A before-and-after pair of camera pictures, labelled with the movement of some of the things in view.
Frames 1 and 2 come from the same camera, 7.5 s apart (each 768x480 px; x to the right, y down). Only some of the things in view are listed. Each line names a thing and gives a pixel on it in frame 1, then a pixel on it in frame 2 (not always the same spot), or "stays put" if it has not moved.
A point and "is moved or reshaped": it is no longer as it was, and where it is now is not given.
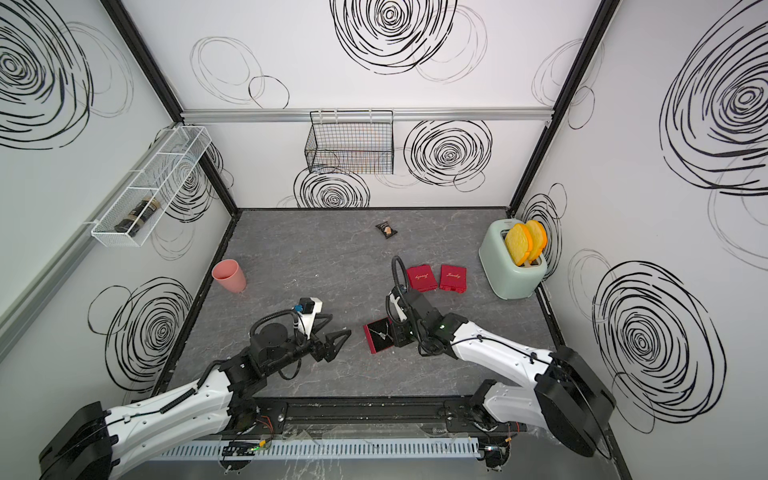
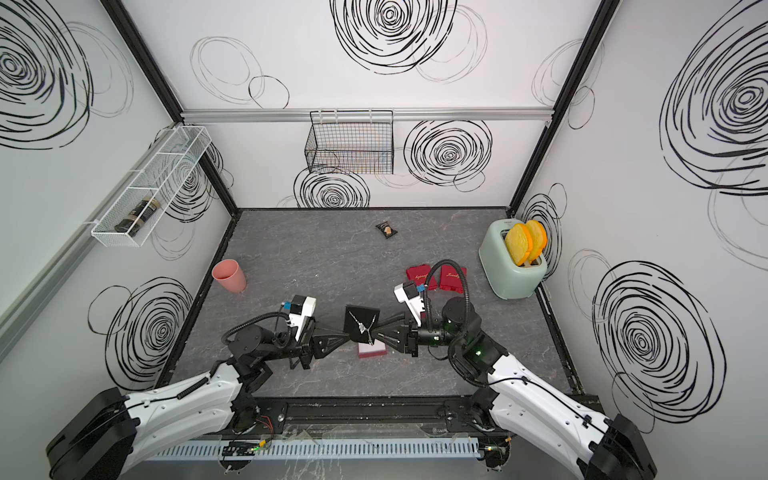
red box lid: [421, 278] stays put
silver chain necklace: [383, 336] is moved or reshaped
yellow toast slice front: [519, 243] stays put
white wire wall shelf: [135, 211] stays put
